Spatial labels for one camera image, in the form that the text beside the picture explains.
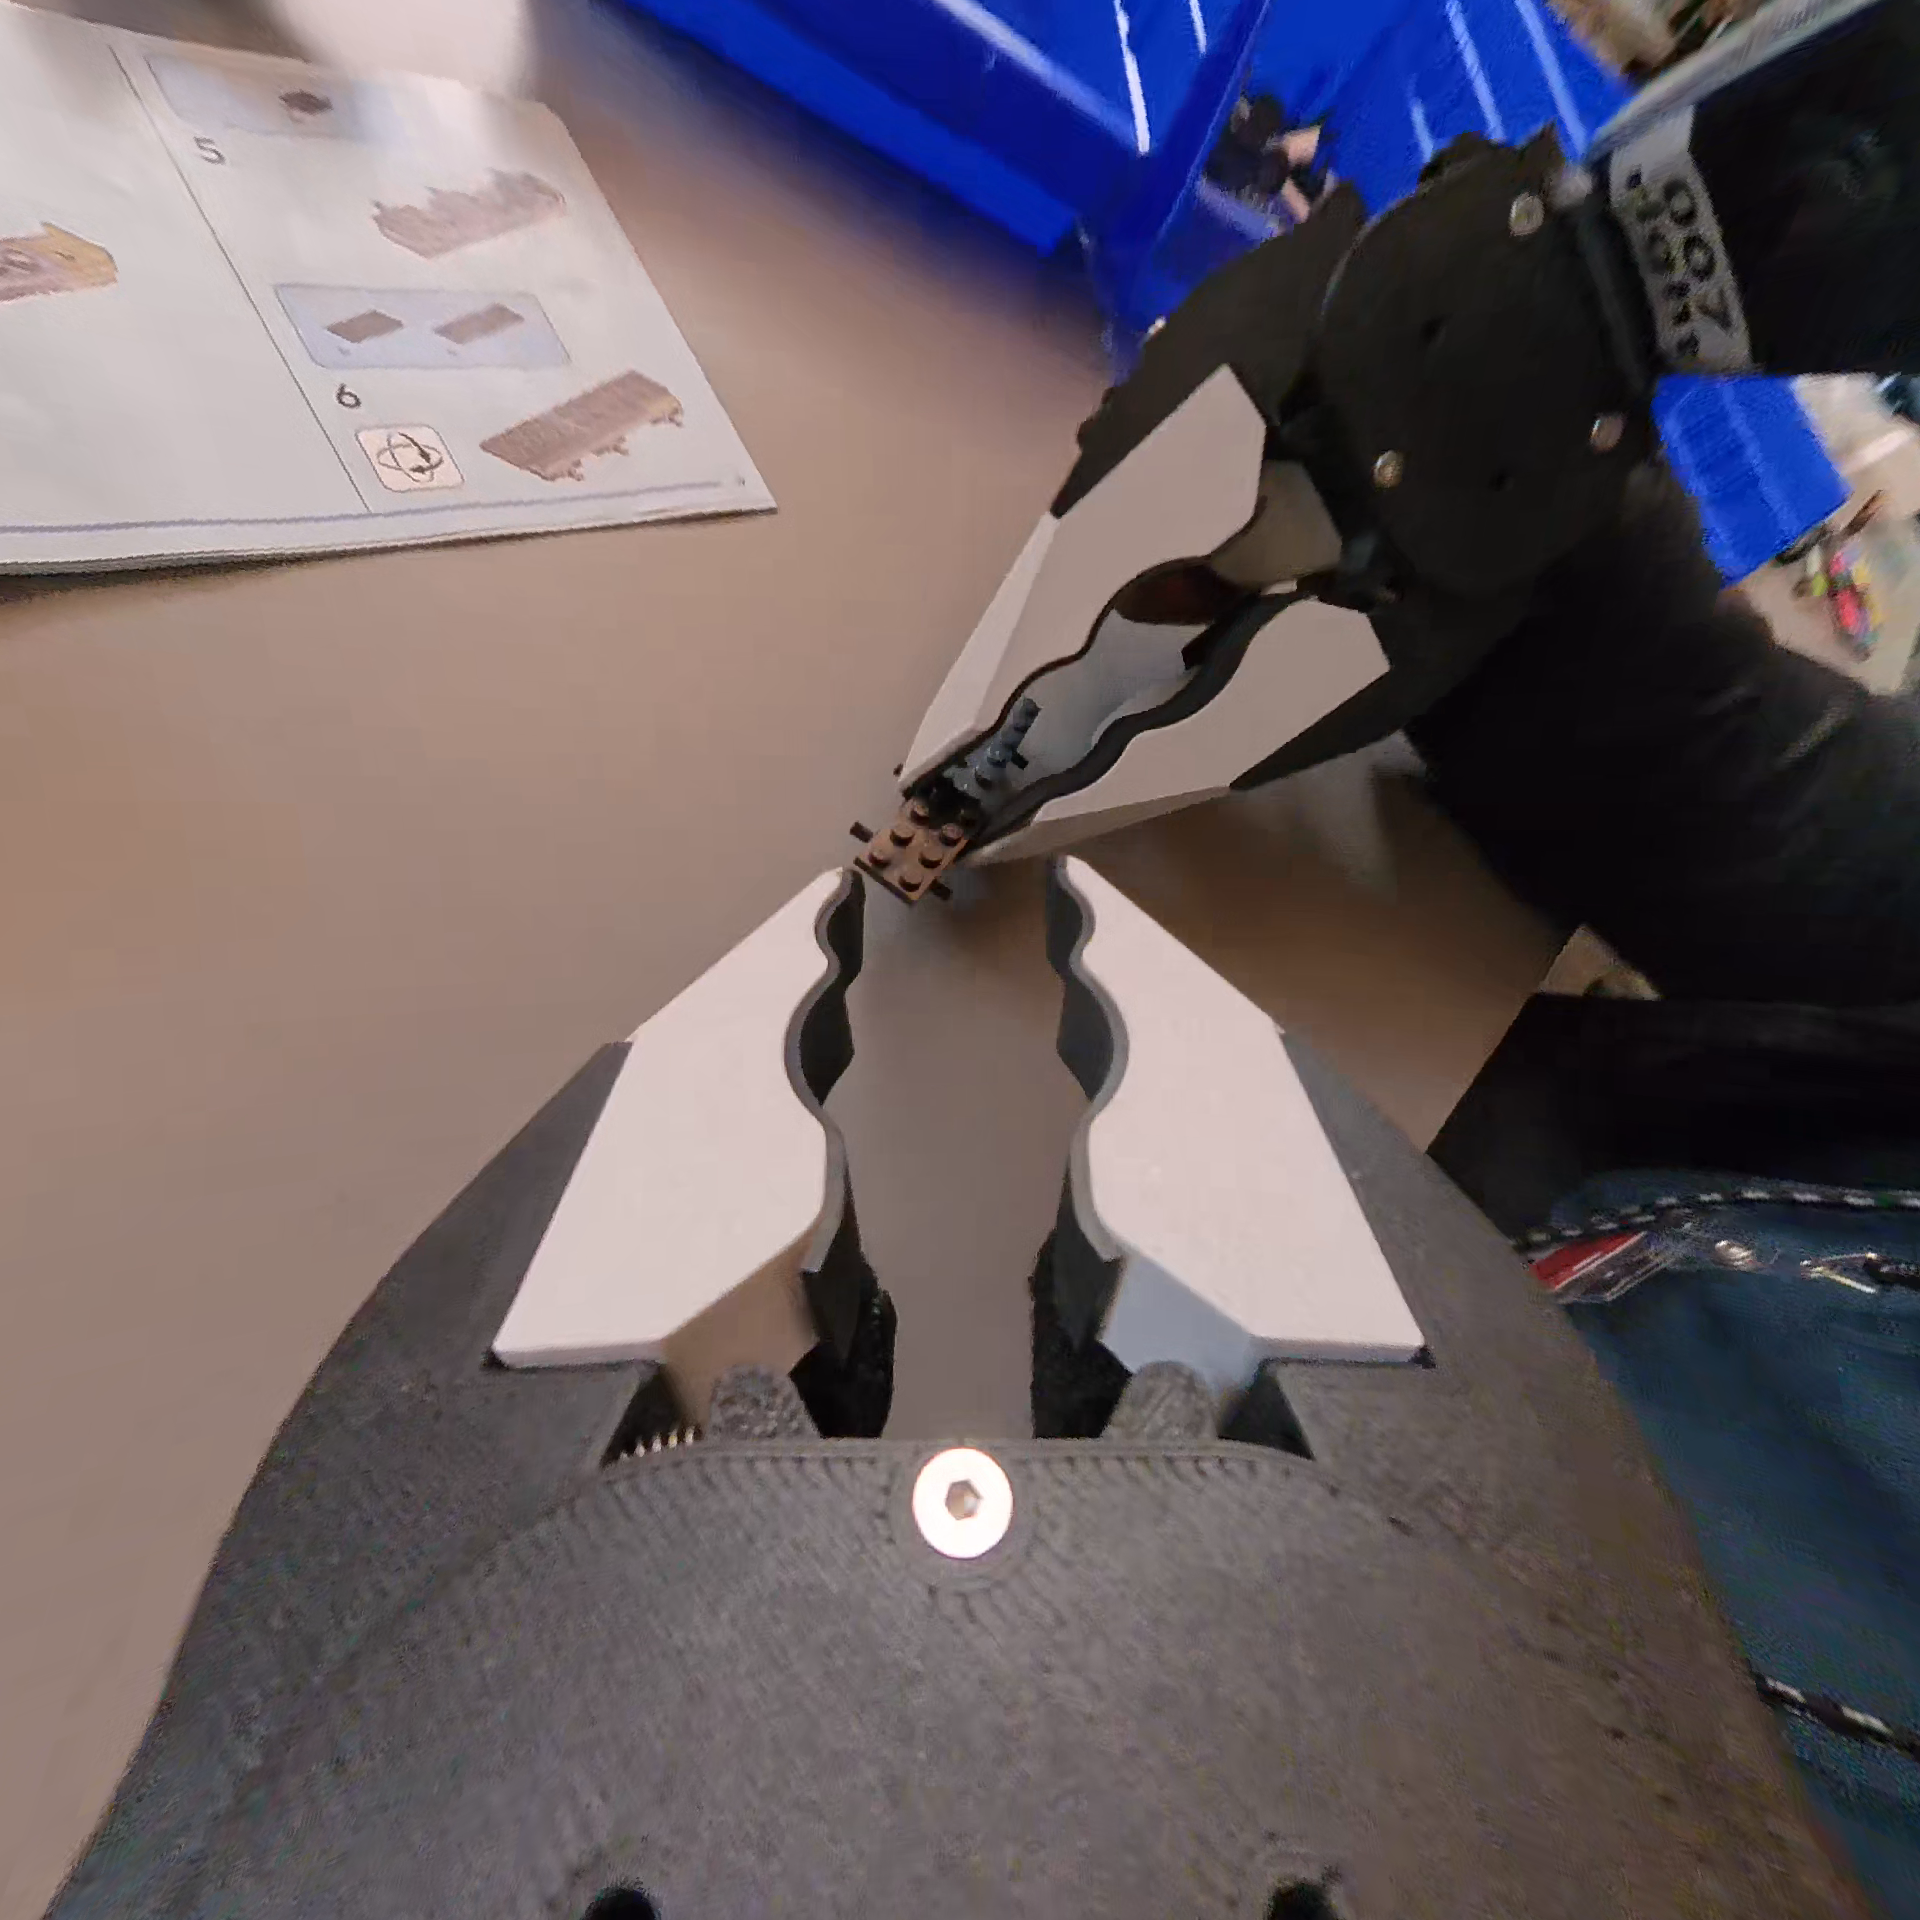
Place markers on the person's black jacket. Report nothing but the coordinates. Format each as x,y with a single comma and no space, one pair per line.
1724,1080

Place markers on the paper instruction booklet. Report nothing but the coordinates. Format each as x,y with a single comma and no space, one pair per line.
450,225

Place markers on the dark toy pieces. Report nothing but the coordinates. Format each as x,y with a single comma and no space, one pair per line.
1260,151

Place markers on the clear plastic badge holder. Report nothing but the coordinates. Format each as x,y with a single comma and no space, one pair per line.
1620,1256

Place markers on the small toy brick assembly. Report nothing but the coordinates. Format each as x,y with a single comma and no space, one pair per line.
914,854

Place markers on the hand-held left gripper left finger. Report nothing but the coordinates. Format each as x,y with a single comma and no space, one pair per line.
674,1171

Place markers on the person's right forearm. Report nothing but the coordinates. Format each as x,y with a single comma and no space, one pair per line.
1650,781

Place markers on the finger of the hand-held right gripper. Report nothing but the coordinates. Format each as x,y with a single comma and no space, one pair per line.
1231,704
1111,525

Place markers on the pile of colourful toy pieces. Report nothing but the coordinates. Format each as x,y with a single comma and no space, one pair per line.
1845,578

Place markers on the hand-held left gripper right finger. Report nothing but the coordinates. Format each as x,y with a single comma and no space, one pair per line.
1245,1185

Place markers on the person's blue jeans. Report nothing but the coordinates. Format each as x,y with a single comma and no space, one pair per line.
1770,1471

